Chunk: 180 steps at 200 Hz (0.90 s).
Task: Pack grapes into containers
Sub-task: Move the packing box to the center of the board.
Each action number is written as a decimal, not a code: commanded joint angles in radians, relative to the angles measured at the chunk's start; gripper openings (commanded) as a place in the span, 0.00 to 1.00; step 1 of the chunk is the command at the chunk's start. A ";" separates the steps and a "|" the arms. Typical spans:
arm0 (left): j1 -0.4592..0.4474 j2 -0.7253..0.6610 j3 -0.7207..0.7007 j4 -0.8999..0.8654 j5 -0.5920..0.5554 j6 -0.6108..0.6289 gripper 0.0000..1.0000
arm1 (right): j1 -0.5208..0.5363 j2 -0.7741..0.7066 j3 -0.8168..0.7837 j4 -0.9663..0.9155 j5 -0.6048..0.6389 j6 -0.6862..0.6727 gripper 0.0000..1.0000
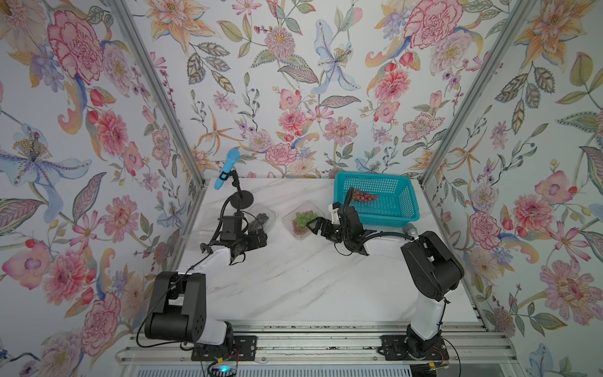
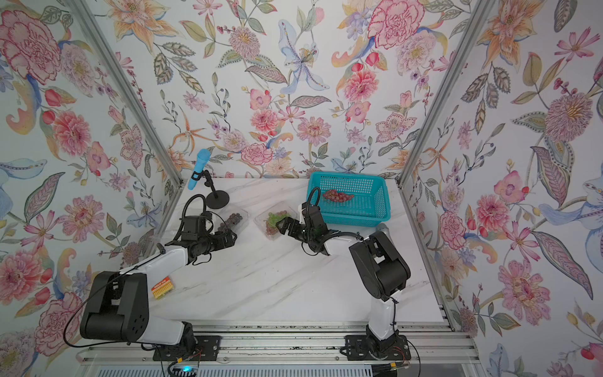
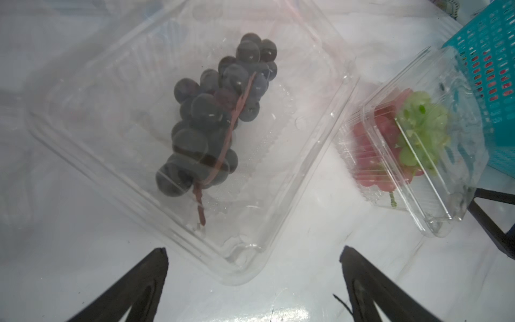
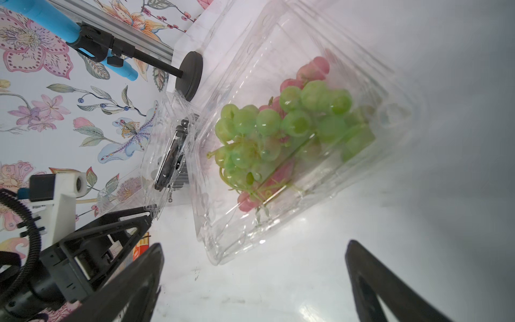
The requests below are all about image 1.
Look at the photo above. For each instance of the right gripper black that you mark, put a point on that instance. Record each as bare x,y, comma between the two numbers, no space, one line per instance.
321,221

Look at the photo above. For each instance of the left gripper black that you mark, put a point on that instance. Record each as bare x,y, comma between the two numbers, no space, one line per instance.
254,242

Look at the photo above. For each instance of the green grape bunch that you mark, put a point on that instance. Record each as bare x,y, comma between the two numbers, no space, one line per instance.
304,217

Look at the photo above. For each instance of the clear clamshell container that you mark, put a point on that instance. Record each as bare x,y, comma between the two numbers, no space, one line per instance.
290,217
203,230
254,225

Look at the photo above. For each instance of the red grape bunch back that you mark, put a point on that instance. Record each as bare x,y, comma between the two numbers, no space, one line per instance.
364,197

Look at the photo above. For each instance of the red grape bunch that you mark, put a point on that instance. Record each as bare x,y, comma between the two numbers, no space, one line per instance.
299,230
364,197

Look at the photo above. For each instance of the teal plastic mesh basket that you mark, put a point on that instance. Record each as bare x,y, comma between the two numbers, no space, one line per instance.
380,199

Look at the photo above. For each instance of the red grape bunch front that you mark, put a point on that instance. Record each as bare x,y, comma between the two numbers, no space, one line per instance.
299,230

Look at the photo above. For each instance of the black grape bunch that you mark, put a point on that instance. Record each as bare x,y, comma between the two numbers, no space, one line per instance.
262,218

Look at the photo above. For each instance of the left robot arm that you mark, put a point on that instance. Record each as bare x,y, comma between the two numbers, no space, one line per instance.
178,308

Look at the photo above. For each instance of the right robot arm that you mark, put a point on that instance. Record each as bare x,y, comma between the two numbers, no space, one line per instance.
433,268

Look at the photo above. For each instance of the black microphone stand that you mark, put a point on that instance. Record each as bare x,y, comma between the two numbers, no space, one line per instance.
241,199

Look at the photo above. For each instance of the blue microphone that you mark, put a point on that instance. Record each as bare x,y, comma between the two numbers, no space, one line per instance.
232,158

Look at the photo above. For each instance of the grey microphone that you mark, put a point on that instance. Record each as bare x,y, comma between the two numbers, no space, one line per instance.
410,231

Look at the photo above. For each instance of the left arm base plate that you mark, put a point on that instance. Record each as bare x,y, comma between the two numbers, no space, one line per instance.
237,348

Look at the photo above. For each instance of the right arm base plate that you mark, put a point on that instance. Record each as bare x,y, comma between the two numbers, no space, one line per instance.
413,348

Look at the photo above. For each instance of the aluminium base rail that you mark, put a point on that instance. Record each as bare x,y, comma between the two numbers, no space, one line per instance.
357,342

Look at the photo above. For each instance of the left aluminium frame post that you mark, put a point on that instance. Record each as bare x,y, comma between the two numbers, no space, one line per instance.
122,14

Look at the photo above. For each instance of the aluminium frame post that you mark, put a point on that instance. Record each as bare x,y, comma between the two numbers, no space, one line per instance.
504,41
122,14

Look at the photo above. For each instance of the right aluminium frame post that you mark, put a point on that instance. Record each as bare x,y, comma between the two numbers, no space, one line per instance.
504,41

